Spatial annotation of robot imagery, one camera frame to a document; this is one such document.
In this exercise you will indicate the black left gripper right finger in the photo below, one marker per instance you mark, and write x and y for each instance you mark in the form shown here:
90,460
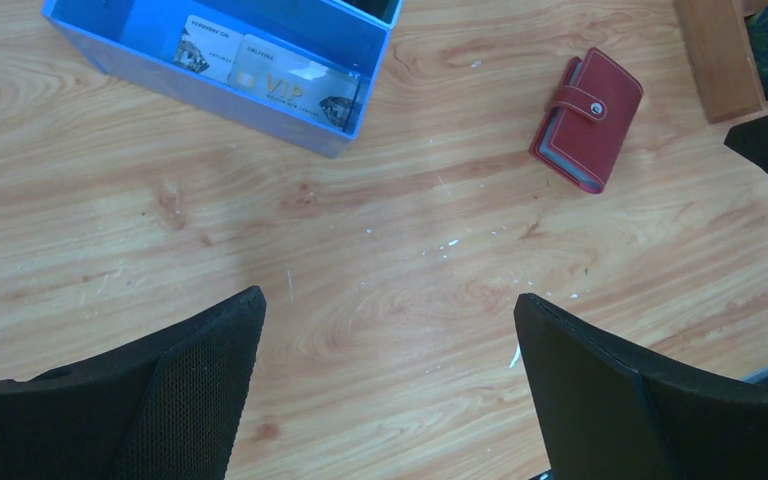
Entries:
611,409

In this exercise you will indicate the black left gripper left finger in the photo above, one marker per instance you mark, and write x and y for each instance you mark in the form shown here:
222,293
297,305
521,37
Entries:
165,406

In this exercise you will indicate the red leather card holder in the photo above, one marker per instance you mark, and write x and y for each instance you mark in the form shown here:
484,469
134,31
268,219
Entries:
587,120

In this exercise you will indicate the silver VIP card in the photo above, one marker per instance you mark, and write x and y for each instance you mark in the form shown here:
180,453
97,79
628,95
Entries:
285,78

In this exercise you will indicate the white membership card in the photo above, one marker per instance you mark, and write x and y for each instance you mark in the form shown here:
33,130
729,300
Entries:
207,48

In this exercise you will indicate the wooden compartment tray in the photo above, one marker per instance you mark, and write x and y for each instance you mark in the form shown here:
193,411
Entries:
720,54

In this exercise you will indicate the blue compartment organizer box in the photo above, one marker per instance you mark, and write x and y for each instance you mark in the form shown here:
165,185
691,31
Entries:
136,40

